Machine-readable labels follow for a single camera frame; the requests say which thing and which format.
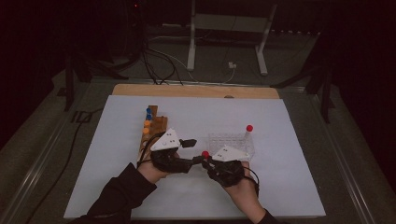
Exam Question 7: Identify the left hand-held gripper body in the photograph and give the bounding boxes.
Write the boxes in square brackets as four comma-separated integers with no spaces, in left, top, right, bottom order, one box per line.
[149,128,195,175]

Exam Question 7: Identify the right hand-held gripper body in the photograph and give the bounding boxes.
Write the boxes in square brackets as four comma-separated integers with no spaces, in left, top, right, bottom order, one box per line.
[205,145,250,189]

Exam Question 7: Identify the clear plastic tube rack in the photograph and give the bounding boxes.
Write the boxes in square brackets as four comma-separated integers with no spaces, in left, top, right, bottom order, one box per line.
[206,133,257,162]

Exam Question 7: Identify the wooden test tube rack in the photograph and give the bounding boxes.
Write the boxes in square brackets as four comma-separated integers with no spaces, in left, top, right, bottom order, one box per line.
[136,105,169,162]

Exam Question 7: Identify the person's left hand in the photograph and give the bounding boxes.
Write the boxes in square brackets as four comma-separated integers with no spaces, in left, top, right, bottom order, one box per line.
[137,152,180,185]

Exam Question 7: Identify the person's right hand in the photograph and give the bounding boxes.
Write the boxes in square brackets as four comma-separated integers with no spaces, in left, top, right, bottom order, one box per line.
[222,160,265,223]

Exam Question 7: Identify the white table mat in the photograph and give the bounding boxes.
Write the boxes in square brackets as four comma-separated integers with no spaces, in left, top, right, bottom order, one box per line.
[63,94,327,220]

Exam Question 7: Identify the white metal stand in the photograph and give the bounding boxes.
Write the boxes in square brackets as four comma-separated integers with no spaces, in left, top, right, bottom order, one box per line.
[186,0,278,77]

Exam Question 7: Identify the left hand-held gripper black cable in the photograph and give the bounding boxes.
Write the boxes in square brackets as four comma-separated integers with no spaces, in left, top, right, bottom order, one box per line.
[136,132,166,169]

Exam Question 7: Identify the hand-held gripper black cable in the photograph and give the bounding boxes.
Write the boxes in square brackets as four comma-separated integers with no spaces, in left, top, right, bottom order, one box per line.
[136,132,166,169]
[242,166,261,197]

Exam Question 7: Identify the right hand-held gripper black cable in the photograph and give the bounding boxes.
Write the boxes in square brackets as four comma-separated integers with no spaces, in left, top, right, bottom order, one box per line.
[242,166,261,197]

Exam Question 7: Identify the black floor cables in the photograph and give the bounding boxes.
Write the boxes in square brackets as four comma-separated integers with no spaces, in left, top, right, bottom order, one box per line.
[141,46,185,86]

